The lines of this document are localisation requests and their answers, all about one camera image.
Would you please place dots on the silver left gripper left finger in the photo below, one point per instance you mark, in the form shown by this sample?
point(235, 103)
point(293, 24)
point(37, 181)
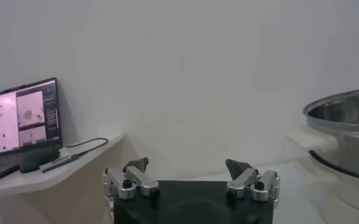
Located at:
point(130, 179)

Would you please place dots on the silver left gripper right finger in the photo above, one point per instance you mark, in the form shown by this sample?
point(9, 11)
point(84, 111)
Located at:
point(249, 179)

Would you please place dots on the cream electric cooking pot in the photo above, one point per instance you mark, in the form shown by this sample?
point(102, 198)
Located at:
point(310, 140)

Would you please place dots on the black usb drive with print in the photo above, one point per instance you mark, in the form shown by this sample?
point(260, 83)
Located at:
point(57, 163)

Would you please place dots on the white side table with mouse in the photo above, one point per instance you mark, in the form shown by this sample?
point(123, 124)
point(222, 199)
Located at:
point(30, 185)

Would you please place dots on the black laptop with lit screen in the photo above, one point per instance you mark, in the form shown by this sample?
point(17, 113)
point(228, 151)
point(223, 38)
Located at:
point(2, 121)

